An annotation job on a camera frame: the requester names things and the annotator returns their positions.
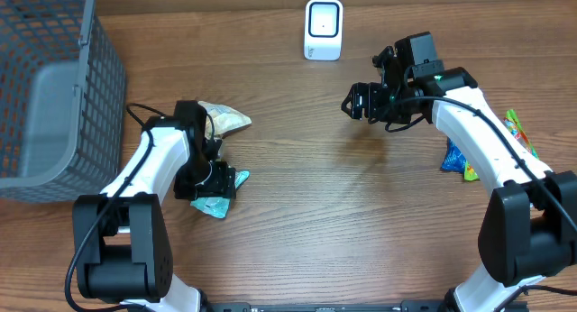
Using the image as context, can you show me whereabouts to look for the mint green snack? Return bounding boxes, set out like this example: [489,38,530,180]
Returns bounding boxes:
[190,170,251,219]

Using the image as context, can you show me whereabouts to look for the beige snack bag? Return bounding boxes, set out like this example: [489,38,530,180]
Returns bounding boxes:
[198,101,252,139]

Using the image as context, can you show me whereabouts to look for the blue cookie pack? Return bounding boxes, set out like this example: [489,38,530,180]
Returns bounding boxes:
[440,138,466,174]

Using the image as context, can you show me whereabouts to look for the green gummy candy bag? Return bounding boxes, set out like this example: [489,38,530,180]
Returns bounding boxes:
[463,109,538,181]

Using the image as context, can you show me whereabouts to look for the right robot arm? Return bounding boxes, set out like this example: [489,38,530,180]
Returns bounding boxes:
[341,32,576,311]

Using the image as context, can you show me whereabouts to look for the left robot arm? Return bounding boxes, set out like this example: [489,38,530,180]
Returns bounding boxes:
[64,100,236,311]

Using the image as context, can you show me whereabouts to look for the white barcode scanner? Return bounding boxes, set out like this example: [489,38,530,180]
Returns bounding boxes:
[304,0,343,61]

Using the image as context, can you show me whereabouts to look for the dark grey plastic basket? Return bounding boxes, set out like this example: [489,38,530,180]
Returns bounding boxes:
[1,0,127,203]

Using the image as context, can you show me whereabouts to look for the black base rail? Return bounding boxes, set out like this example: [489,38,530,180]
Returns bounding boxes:
[201,300,442,312]

